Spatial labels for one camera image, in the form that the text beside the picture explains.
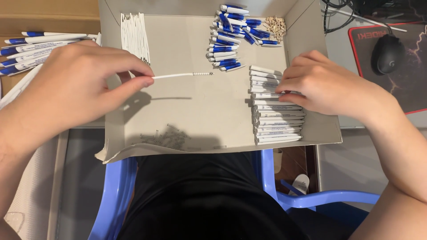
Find black computer mouse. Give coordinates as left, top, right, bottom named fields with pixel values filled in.
left=371, top=33, right=406, bottom=76

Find white woven sack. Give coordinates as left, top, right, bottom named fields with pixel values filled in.
left=0, top=132, right=69, bottom=240

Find pile of small beige plastic pieces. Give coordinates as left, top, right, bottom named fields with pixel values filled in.
left=264, top=16, right=287, bottom=43

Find white pen refill with spring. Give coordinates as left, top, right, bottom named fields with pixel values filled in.
left=152, top=71, right=215, bottom=80

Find black cables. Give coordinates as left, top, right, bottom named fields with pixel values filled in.
left=320, top=0, right=427, bottom=34

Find person's left hand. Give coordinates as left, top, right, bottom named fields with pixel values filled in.
left=0, top=40, right=155, bottom=158

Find row of white refills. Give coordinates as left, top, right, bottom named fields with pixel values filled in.
left=120, top=12, right=151, bottom=66

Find single white pen barrel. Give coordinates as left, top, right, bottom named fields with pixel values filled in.
left=252, top=93, right=285, bottom=100

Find person's black clothing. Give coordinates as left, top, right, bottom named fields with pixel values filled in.
left=117, top=152, right=355, bottom=240

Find blue plastic chair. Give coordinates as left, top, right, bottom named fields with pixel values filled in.
left=87, top=148, right=381, bottom=240

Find pile of metal springs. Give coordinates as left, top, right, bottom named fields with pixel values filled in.
left=140, top=123, right=228, bottom=151

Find pile of assembled blue white pens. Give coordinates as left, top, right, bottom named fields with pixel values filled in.
left=0, top=31, right=102, bottom=76

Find thin white rod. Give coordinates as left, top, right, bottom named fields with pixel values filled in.
left=328, top=7, right=408, bottom=33

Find person's right hand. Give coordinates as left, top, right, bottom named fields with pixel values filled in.
left=275, top=50, right=400, bottom=126

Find grey cardboard tray box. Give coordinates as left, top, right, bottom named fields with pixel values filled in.
left=95, top=0, right=343, bottom=164

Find pile of blue white pen tops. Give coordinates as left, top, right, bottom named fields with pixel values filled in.
left=206, top=4, right=283, bottom=73

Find row of white pen barrels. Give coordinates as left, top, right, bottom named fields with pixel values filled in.
left=248, top=65, right=307, bottom=146

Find brown cardboard box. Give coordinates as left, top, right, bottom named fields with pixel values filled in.
left=0, top=0, right=101, bottom=97

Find black mouse pad red edge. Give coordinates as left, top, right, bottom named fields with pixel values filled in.
left=348, top=22, right=427, bottom=115

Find white slipper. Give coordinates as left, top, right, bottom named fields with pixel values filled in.
left=288, top=173, right=310, bottom=196

